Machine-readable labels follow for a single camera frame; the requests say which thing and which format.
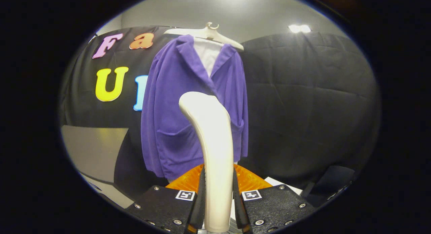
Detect grey cabinet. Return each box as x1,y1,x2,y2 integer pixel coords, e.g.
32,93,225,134
61,125,135,209

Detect white garment steamer head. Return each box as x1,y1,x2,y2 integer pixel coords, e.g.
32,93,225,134
178,92,234,233

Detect purple corduroy jacket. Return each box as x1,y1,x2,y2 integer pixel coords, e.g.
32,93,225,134
141,34,249,180

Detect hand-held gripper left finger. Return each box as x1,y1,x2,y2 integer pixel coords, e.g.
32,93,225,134
126,164,206,234

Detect white ironing form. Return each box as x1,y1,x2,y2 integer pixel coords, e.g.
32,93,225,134
194,38,223,78

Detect white plastic clothes hanger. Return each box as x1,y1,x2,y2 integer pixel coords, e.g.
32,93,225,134
164,22,244,52

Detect white flat box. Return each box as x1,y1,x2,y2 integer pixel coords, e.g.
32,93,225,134
264,177,303,196

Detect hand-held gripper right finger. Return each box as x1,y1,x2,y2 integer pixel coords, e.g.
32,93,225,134
232,163,317,234

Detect double ceiling light panel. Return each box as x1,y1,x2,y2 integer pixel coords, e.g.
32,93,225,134
288,24,312,34

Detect dark box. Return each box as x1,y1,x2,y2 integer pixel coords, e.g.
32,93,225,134
301,166,356,207

